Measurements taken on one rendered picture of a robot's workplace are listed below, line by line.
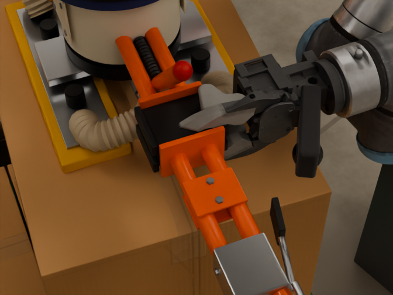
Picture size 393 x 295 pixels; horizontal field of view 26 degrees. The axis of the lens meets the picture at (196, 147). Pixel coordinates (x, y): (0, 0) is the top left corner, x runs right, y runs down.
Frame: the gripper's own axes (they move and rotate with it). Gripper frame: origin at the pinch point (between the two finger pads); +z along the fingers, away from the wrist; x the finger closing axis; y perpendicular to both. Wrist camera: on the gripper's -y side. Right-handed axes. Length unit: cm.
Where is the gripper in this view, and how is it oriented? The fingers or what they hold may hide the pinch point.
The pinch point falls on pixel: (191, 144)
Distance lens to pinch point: 103.0
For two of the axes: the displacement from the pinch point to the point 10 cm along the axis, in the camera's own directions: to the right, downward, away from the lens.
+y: -3.8, -7.4, 5.6
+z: -9.3, 3.0, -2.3
